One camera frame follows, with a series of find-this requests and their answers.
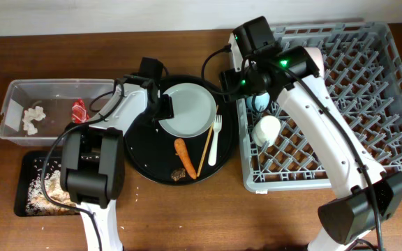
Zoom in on round black tray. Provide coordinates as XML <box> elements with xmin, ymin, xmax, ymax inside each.
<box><xmin>122</xmin><ymin>75</ymin><xmax>239</xmax><ymax>186</ymax></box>

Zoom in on orange carrot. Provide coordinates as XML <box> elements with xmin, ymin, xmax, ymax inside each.
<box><xmin>174</xmin><ymin>138</ymin><xmax>197</xmax><ymax>179</ymax></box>

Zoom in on red snack wrapper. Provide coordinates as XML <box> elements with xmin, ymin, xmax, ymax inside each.
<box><xmin>71</xmin><ymin>98</ymin><xmax>89</xmax><ymax>123</ymax></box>

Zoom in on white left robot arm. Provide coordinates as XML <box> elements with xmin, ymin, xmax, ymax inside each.
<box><xmin>46</xmin><ymin>75</ymin><xmax>173</xmax><ymax>250</ymax></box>

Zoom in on black rectangular food tray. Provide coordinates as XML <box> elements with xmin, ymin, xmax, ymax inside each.
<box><xmin>14</xmin><ymin>151</ymin><xmax>78</xmax><ymax>217</ymax></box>

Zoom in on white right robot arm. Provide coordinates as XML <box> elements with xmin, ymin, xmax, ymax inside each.
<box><xmin>222</xmin><ymin>17</ymin><xmax>402</xmax><ymax>250</ymax></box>

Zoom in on crumpled white tissue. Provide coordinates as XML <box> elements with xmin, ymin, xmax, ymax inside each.
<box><xmin>22</xmin><ymin>106</ymin><xmax>46</xmax><ymax>135</ymax></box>

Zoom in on brown food scrap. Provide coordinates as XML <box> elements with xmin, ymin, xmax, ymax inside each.
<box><xmin>170</xmin><ymin>168</ymin><xmax>186</xmax><ymax>182</ymax></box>

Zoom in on light grey plate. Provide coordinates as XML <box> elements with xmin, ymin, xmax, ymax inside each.
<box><xmin>159</xmin><ymin>83</ymin><xmax>216</xmax><ymax>138</ymax></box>

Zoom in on white label in bin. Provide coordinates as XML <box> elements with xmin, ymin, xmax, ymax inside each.
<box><xmin>5</xmin><ymin>99</ymin><xmax>24</xmax><ymax>132</ymax></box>

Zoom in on rice and peanut scraps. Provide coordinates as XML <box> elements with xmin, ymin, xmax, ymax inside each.
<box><xmin>25</xmin><ymin>158</ymin><xmax>80</xmax><ymax>215</ymax></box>

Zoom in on wooden chopstick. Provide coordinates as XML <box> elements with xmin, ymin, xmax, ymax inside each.
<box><xmin>197</xmin><ymin>115</ymin><xmax>216</xmax><ymax>177</ymax></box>

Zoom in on clear plastic waste bin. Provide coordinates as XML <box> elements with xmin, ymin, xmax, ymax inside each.
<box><xmin>0</xmin><ymin>79</ymin><xmax>114</xmax><ymax>146</ymax></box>

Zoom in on white plastic fork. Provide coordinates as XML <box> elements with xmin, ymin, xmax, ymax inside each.
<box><xmin>208</xmin><ymin>115</ymin><xmax>223</xmax><ymax>166</ymax></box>

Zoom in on white plastic cup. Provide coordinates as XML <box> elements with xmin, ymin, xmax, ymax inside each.
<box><xmin>251</xmin><ymin>115</ymin><xmax>281</xmax><ymax>147</ymax></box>

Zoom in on pink bowl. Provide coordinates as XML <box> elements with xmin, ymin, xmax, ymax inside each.
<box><xmin>305</xmin><ymin>47</ymin><xmax>325</xmax><ymax>78</ymax></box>

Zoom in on light blue plastic cup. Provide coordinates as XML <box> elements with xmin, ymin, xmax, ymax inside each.
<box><xmin>245</xmin><ymin>93</ymin><xmax>270</xmax><ymax>113</ymax></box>

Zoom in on grey dishwasher rack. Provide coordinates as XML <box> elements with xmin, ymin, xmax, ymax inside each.
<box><xmin>236</xmin><ymin>22</ymin><xmax>402</xmax><ymax>194</ymax></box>

